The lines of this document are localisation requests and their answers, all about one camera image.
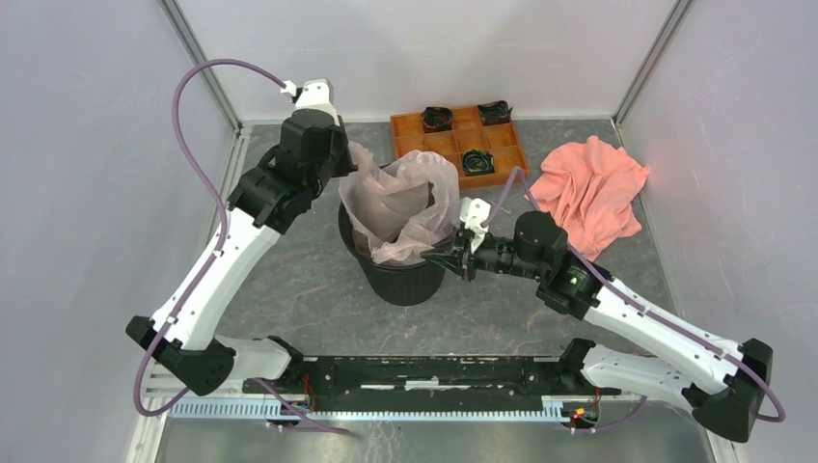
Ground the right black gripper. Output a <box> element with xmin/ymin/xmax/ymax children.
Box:
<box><xmin>421</xmin><ymin>225</ymin><xmax>546</xmax><ymax>282</ymax></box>

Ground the black plastic trash bin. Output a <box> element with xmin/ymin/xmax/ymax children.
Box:
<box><xmin>338</xmin><ymin>203</ymin><xmax>444</xmax><ymax>307</ymax></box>

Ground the pink translucent trash bag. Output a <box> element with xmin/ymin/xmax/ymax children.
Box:
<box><xmin>339</xmin><ymin>142</ymin><xmax>460</xmax><ymax>266</ymax></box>

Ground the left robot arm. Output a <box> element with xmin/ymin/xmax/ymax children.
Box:
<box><xmin>125</xmin><ymin>109</ymin><xmax>356</xmax><ymax>396</ymax></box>

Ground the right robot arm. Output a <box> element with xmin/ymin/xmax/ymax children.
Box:
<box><xmin>422</xmin><ymin>211</ymin><xmax>774</xmax><ymax>443</ymax></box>

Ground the black bag roll front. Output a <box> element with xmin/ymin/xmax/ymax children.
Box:
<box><xmin>461</xmin><ymin>149</ymin><xmax>495</xmax><ymax>177</ymax></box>

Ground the black bag roll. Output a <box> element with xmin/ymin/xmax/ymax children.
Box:
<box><xmin>477</xmin><ymin>100</ymin><xmax>513</xmax><ymax>126</ymax></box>
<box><xmin>461</xmin><ymin>149</ymin><xmax>495</xmax><ymax>177</ymax></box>
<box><xmin>421</xmin><ymin>106</ymin><xmax>453</xmax><ymax>133</ymax></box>

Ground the orange compartment tray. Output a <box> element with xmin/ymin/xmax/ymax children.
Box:
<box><xmin>391</xmin><ymin>106</ymin><xmax>530</xmax><ymax>190</ymax></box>

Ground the black bag roll left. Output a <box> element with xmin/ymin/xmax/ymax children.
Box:
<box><xmin>421</xmin><ymin>106</ymin><xmax>453</xmax><ymax>133</ymax></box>

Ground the black bag roll right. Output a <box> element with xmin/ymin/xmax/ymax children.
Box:
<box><xmin>477</xmin><ymin>100</ymin><xmax>513</xmax><ymax>126</ymax></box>

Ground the salmon pink cloth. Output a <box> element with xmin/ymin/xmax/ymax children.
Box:
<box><xmin>531</xmin><ymin>135</ymin><xmax>649</xmax><ymax>261</ymax></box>

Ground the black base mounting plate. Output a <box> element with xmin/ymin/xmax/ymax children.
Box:
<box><xmin>269</xmin><ymin>356</ymin><xmax>618</xmax><ymax>412</ymax></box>

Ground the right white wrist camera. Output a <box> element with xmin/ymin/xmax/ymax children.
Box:
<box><xmin>458</xmin><ymin>197</ymin><xmax>491</xmax><ymax>254</ymax></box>

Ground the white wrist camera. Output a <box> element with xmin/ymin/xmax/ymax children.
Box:
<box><xmin>458</xmin><ymin>197</ymin><xmax>491</xmax><ymax>254</ymax></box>
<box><xmin>280</xmin><ymin>78</ymin><xmax>341</xmax><ymax>126</ymax></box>

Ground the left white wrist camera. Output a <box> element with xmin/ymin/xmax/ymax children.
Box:
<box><xmin>280</xmin><ymin>78</ymin><xmax>341</xmax><ymax>126</ymax></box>

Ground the white slotted cable duct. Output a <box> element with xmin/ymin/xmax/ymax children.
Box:
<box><xmin>169</xmin><ymin>397</ymin><xmax>569</xmax><ymax>424</ymax></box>

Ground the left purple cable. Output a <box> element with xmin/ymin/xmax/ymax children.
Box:
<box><xmin>132</xmin><ymin>58</ymin><xmax>288</xmax><ymax>418</ymax></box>

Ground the purple cable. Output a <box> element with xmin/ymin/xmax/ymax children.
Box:
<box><xmin>482</xmin><ymin>166</ymin><xmax>787</xmax><ymax>432</ymax></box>
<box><xmin>132</xmin><ymin>58</ymin><xmax>288</xmax><ymax>418</ymax></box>

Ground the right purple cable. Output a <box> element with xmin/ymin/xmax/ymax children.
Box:
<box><xmin>482</xmin><ymin>166</ymin><xmax>787</xmax><ymax>432</ymax></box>

